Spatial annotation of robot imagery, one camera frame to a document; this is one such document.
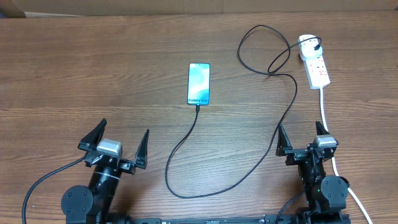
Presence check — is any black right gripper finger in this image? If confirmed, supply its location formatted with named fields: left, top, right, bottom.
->
left=275, top=124, right=293, bottom=156
left=315, top=121, right=329, bottom=136

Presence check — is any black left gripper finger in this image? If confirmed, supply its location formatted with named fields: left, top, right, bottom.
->
left=135, top=129, right=149, bottom=169
left=78, top=118, right=107, bottom=152

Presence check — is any black USB charging cable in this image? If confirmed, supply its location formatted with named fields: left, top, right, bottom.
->
left=164, top=24, right=322, bottom=199

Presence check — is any Samsung Galaxy smartphone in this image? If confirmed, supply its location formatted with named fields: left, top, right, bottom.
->
left=187, top=63, right=210, bottom=105

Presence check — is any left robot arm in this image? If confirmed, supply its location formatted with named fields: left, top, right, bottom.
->
left=61, top=119, right=149, bottom=224

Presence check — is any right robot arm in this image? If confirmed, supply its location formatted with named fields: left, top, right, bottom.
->
left=275, top=121, right=351, bottom=224

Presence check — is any white charger plug adapter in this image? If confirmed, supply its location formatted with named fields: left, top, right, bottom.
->
left=298, top=34, right=323, bottom=61

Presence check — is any white power strip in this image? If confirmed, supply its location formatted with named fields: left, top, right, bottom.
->
left=303, top=56, right=330, bottom=90

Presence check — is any white power strip cord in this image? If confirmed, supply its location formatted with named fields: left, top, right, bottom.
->
left=319, top=87, right=373, bottom=224

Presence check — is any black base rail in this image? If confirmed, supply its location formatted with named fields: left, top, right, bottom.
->
left=124, top=213, right=351, bottom=224

